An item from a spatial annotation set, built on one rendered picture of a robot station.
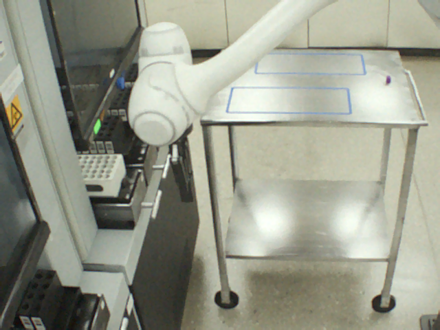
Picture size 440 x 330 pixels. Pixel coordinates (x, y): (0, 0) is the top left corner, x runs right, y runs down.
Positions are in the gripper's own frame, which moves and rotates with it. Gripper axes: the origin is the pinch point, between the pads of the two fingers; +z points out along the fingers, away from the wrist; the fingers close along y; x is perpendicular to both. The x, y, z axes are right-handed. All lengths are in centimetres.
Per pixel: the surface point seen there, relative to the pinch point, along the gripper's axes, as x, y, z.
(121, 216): -15.0, 6.6, 3.0
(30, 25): -21, 14, -50
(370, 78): 50, -50, -2
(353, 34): 66, -228, 64
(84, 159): -25.5, -4.5, -6.0
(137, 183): -12.2, -1.6, -0.6
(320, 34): 46, -228, 64
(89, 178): -21.7, 3.4, -6.2
